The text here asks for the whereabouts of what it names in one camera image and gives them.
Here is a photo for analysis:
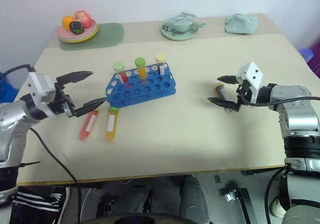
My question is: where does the thin black wire stub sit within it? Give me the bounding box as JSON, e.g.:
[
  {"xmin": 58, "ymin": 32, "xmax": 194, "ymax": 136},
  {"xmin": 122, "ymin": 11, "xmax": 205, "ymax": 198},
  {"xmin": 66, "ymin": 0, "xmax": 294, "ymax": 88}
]
[{"xmin": 20, "ymin": 160, "xmax": 41, "ymax": 167}]

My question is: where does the crumpled green cloth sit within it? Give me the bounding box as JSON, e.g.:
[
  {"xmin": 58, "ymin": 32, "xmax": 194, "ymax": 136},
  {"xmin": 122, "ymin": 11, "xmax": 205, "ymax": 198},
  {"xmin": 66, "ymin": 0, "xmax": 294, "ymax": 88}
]
[{"xmin": 224, "ymin": 12, "xmax": 259, "ymax": 36}]

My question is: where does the pink plate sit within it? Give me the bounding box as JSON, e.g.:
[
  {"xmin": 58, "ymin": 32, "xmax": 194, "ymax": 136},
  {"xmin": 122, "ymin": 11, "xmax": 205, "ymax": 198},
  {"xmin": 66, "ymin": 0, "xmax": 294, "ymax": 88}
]
[{"xmin": 55, "ymin": 18, "xmax": 97, "ymax": 41}]

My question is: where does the clear tube with yellow cap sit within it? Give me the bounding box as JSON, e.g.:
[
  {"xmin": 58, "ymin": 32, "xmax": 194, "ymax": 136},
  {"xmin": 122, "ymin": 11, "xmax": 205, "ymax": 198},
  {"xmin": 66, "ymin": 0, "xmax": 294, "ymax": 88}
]
[{"xmin": 213, "ymin": 82, "xmax": 232, "ymax": 114}]

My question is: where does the dark tube with yellow cap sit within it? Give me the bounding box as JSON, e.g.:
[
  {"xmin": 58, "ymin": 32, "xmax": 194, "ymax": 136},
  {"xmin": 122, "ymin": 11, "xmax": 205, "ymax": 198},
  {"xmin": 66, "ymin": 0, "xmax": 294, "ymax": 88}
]
[{"xmin": 154, "ymin": 53, "xmax": 167, "ymax": 76}]

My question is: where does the orange toy pepper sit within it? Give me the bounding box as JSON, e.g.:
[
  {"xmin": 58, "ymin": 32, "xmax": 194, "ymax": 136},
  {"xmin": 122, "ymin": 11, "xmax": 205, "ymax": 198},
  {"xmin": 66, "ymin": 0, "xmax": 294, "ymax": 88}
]
[{"xmin": 61, "ymin": 15, "xmax": 75, "ymax": 31}]

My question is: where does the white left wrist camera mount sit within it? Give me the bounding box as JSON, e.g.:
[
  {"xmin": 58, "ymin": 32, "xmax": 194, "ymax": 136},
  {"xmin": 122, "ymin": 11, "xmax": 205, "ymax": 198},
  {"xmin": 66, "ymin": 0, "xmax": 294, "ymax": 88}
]
[{"xmin": 24, "ymin": 71, "xmax": 57, "ymax": 120}]

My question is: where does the pale green plate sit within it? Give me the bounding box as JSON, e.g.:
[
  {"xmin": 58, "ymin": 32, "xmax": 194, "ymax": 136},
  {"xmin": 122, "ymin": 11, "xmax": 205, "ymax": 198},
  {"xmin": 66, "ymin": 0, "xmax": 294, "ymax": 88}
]
[{"xmin": 58, "ymin": 23, "xmax": 99, "ymax": 44}]

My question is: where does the black metal bracket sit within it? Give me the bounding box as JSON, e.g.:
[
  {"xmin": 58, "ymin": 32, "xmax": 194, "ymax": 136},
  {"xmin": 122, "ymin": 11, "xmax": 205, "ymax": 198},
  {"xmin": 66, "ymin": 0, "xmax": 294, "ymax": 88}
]
[{"xmin": 223, "ymin": 187, "xmax": 254, "ymax": 224}]

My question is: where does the pink toy peach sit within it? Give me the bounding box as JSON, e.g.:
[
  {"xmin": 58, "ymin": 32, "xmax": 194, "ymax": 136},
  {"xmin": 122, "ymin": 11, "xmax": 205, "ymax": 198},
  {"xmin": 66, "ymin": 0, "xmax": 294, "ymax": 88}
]
[{"xmin": 73, "ymin": 8, "xmax": 92, "ymax": 29}]

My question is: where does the dark green toy vegetable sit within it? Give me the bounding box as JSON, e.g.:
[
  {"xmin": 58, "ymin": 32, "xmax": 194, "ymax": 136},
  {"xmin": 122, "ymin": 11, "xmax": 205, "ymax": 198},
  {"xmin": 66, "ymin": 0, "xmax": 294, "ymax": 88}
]
[{"xmin": 69, "ymin": 21, "xmax": 85, "ymax": 35}]

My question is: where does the yellow plate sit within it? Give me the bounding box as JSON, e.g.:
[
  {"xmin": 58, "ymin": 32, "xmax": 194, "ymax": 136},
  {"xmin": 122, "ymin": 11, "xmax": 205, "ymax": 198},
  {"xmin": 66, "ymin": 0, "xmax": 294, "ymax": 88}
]
[{"xmin": 59, "ymin": 25, "xmax": 101, "ymax": 45}]

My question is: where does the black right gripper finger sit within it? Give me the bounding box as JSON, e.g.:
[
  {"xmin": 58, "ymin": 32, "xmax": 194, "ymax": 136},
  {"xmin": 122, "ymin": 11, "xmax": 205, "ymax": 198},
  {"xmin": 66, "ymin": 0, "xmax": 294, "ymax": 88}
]
[
  {"xmin": 216, "ymin": 75, "xmax": 238, "ymax": 86},
  {"xmin": 207, "ymin": 96, "xmax": 240, "ymax": 113}
]

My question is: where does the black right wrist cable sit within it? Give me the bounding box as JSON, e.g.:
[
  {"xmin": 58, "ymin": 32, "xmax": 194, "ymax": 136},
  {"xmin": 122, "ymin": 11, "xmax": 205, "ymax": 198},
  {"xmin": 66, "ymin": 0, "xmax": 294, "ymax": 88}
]
[{"xmin": 240, "ymin": 80, "xmax": 320, "ymax": 108}]

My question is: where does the blue fabric bag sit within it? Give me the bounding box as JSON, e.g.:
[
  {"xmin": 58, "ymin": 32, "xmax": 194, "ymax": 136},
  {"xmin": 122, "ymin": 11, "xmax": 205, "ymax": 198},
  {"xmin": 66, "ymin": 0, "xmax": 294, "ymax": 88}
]
[{"xmin": 0, "ymin": 71, "xmax": 20, "ymax": 103}]

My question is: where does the black right lower cable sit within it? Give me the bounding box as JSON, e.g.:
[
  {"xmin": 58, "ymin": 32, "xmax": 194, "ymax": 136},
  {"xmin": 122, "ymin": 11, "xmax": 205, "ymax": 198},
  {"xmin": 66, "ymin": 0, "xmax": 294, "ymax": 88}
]
[{"xmin": 264, "ymin": 165, "xmax": 289, "ymax": 219}]

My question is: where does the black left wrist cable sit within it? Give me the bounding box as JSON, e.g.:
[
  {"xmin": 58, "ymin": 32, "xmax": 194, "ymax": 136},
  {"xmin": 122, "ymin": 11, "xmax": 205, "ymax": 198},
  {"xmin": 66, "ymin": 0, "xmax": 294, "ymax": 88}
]
[{"xmin": 0, "ymin": 64, "xmax": 35, "ymax": 81}]

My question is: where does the purple object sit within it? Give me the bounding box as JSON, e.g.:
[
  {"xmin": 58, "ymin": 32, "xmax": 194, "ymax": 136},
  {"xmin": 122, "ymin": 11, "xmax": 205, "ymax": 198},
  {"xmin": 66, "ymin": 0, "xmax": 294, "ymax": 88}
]
[{"xmin": 306, "ymin": 37, "xmax": 320, "ymax": 80}]

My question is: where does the blue bottle cap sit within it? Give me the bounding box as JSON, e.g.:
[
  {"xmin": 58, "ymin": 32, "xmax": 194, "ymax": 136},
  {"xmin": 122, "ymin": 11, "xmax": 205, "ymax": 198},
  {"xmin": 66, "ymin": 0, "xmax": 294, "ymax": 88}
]
[{"xmin": 298, "ymin": 48, "xmax": 315, "ymax": 65}]

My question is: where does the blue plastic test tube rack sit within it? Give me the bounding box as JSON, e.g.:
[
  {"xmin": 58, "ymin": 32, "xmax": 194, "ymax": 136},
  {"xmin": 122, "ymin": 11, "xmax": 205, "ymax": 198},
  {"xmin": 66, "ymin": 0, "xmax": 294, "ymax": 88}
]
[{"xmin": 104, "ymin": 63, "xmax": 177, "ymax": 109}]

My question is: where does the red tube with green cap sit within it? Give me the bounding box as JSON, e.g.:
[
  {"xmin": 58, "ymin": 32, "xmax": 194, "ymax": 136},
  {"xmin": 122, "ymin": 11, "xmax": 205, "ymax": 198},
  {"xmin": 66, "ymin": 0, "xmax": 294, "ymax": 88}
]
[{"xmin": 112, "ymin": 61, "xmax": 130, "ymax": 85}]

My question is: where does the black white striped clothing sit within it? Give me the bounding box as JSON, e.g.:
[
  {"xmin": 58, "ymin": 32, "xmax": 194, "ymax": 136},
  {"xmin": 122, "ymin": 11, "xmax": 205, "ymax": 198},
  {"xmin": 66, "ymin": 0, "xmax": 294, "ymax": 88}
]
[{"xmin": 9, "ymin": 185, "xmax": 72, "ymax": 224}]

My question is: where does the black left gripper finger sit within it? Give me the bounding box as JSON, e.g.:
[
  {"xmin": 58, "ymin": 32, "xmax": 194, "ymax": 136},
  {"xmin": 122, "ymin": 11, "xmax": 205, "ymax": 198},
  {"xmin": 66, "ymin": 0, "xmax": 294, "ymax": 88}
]
[
  {"xmin": 56, "ymin": 70, "xmax": 94, "ymax": 86},
  {"xmin": 70, "ymin": 96, "xmax": 109, "ymax": 119}
]

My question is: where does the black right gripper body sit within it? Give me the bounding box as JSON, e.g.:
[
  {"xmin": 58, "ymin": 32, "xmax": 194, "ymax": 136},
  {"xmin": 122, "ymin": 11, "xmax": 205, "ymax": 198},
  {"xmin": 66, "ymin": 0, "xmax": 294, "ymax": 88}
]
[{"xmin": 234, "ymin": 79, "xmax": 251, "ymax": 112}]

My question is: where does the mint green round plate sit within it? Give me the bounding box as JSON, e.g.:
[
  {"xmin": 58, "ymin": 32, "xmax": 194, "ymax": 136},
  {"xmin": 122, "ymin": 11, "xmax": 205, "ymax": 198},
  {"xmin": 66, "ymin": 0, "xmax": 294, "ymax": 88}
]
[{"xmin": 160, "ymin": 21, "xmax": 200, "ymax": 42}]

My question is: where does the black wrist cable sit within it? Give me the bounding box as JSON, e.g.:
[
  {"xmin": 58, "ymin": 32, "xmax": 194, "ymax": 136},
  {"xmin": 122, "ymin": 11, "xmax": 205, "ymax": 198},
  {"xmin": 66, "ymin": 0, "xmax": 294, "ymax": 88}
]
[
  {"xmin": 240, "ymin": 80, "xmax": 320, "ymax": 108},
  {"xmin": 0, "ymin": 64, "xmax": 35, "ymax": 81}
]

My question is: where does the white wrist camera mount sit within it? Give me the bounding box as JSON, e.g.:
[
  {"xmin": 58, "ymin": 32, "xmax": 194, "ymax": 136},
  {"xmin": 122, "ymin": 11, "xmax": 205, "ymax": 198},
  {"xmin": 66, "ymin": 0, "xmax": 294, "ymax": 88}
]
[
  {"xmin": 24, "ymin": 71, "xmax": 57, "ymax": 120},
  {"xmin": 235, "ymin": 61, "xmax": 265, "ymax": 105}
]

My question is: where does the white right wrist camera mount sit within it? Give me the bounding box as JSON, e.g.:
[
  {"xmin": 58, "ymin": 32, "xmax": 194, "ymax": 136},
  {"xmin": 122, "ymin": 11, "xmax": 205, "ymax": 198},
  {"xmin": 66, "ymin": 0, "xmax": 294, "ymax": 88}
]
[{"xmin": 235, "ymin": 61, "xmax": 265, "ymax": 105}]

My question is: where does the grey rounded shape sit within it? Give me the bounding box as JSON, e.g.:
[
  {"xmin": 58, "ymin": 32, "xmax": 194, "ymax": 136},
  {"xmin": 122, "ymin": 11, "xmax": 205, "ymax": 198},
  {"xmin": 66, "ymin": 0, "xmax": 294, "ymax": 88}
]
[{"xmin": 179, "ymin": 174, "xmax": 210, "ymax": 224}]

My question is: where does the long black left arm cable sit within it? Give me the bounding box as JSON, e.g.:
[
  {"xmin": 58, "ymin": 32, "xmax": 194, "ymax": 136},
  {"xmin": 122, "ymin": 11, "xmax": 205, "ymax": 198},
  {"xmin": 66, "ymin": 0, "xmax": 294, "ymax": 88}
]
[{"xmin": 29, "ymin": 126, "xmax": 84, "ymax": 224}]

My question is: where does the orange tube with green cap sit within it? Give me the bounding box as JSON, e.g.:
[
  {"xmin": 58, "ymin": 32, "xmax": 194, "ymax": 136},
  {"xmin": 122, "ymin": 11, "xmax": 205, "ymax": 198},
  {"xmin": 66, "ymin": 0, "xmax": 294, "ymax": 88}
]
[
  {"xmin": 104, "ymin": 106, "xmax": 120, "ymax": 144},
  {"xmin": 134, "ymin": 56, "xmax": 149, "ymax": 81}
]

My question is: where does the white round foot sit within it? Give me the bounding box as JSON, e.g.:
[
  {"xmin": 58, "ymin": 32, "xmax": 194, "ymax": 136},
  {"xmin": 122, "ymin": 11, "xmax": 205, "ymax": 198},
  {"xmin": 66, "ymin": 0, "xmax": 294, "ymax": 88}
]
[{"xmin": 269, "ymin": 198, "xmax": 286, "ymax": 219}]

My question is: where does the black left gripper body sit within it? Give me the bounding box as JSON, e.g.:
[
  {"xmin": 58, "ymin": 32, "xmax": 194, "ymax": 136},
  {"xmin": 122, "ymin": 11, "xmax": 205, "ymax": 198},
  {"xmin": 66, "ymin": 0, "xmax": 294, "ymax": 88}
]
[{"xmin": 46, "ymin": 81, "xmax": 76, "ymax": 119}]

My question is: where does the green oval placemat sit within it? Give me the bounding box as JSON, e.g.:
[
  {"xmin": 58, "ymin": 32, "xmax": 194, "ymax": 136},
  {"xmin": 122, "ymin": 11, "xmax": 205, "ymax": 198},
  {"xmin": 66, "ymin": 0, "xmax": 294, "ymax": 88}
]
[{"xmin": 58, "ymin": 22, "xmax": 126, "ymax": 52}]

